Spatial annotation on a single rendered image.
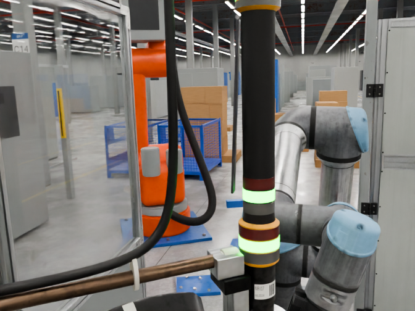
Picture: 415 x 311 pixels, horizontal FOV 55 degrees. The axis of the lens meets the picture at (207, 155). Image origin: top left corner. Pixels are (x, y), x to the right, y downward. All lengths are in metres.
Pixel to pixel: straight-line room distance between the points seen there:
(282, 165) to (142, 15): 3.60
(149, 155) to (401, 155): 2.67
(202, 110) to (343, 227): 7.92
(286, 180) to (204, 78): 10.28
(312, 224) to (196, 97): 7.87
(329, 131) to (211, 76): 10.03
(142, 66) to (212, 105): 4.24
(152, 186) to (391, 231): 2.69
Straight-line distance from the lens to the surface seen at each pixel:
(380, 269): 2.47
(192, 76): 11.15
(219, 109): 8.44
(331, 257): 0.66
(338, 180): 1.12
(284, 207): 0.76
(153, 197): 4.41
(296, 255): 1.25
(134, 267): 0.39
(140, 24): 4.33
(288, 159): 0.90
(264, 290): 0.45
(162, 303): 0.64
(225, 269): 0.42
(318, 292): 0.69
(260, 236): 0.42
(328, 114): 1.06
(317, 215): 0.75
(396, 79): 2.24
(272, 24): 0.40
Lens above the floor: 1.73
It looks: 11 degrees down
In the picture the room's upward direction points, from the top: 2 degrees counter-clockwise
